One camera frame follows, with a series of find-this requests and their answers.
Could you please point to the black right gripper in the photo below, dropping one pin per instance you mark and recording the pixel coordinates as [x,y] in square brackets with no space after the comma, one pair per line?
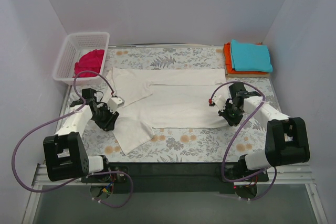
[230,115]

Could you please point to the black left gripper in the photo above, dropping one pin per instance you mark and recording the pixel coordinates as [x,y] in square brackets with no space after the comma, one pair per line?
[107,120]

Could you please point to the white t shirt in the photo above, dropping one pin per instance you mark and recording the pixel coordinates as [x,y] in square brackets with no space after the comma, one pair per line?
[155,99]

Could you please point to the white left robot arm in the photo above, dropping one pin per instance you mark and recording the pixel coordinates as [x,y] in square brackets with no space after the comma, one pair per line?
[65,154]

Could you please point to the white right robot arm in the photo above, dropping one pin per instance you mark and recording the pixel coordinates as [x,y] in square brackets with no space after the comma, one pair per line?
[286,137]

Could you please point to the crumpled red t shirt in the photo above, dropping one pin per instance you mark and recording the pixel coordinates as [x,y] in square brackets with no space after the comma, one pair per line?
[90,62]

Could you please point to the folded blue t shirt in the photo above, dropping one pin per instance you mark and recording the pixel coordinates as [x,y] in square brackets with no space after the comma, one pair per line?
[250,57]

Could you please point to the folded orange t shirt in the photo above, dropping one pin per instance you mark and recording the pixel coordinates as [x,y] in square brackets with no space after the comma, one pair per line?
[229,65]

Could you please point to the white plastic laundry basket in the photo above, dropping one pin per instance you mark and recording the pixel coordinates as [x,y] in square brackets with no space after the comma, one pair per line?
[74,47]

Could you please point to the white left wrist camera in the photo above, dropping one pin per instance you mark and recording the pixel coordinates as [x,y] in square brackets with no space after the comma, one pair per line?
[114,103]

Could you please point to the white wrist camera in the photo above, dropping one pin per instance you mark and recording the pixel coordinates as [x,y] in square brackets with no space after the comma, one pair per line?
[218,101]
[114,103]

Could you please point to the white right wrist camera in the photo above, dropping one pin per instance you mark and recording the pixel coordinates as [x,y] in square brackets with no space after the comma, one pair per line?
[218,101]

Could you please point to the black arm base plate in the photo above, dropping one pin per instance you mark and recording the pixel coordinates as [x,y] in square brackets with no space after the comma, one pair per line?
[171,177]

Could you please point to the aluminium frame rail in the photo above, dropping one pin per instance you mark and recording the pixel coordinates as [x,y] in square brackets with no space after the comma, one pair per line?
[181,193]

